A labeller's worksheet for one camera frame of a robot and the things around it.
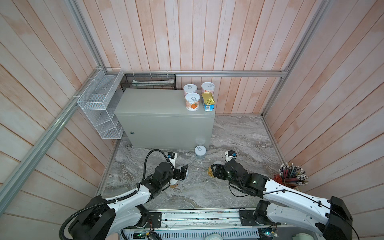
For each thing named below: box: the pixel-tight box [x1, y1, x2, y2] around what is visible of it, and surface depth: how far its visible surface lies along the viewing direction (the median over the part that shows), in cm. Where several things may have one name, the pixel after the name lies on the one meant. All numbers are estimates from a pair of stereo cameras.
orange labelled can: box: [185, 92, 201, 112], surface depth 74 cm
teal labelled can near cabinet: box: [194, 145, 207, 160], surface depth 95 cm
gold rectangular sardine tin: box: [201, 91, 216, 112], surface depth 75 cm
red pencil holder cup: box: [272, 162, 310, 189], surface depth 76 cm
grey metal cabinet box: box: [114, 88, 216, 150], surface depth 82 cm
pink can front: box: [201, 82, 215, 96], surface depth 80 cm
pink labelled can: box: [183, 83, 198, 101], surface depth 80 cm
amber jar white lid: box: [169, 178, 179, 189], surface depth 80 cm
